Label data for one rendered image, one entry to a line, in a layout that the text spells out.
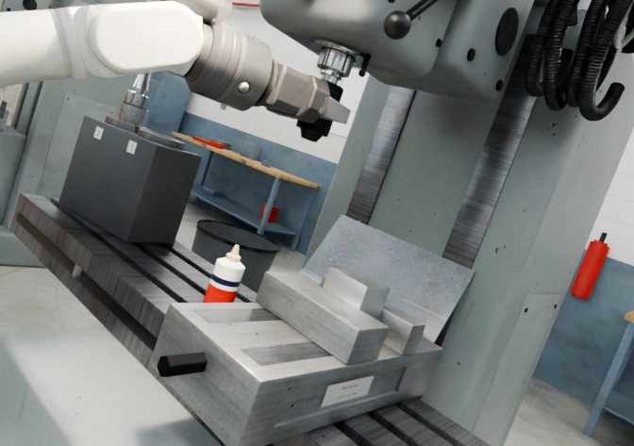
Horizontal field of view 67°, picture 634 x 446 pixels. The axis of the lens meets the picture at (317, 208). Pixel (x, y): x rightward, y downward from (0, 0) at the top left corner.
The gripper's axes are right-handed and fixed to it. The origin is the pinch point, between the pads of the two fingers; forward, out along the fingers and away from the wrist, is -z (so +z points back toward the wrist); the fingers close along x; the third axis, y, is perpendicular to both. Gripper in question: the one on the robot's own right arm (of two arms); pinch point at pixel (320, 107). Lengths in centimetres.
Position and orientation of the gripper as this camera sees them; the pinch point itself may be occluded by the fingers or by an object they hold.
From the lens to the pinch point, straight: 68.1
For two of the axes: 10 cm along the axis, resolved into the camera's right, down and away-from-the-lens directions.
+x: -5.5, -2.7, 7.9
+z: -7.7, -2.2, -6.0
